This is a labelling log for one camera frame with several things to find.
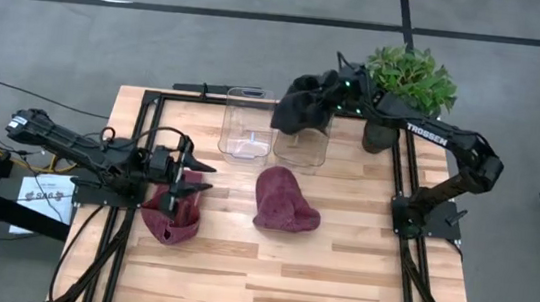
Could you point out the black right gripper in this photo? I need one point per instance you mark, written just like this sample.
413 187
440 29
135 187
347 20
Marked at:
356 92

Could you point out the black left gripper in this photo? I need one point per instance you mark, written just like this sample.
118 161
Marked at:
160 164

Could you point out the maroon baseball cap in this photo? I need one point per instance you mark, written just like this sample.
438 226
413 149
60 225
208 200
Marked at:
176 226
284 203

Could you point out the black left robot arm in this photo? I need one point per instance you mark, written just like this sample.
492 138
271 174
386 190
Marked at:
65 142

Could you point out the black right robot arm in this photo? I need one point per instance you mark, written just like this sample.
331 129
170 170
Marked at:
433 133

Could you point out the potted green leafy tree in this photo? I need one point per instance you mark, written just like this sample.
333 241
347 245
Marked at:
410 80

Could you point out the clear plastic bin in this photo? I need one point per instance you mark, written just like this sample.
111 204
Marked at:
300 149
247 128

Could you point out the white printed paper sheet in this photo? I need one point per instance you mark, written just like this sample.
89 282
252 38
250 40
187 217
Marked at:
44 197

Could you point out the black support beam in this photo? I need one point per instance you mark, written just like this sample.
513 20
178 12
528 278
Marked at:
2 211

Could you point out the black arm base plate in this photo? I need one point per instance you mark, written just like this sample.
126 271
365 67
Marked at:
94 195
438 221

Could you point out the black aluminium table frame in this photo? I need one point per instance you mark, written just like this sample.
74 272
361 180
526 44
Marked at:
406 286

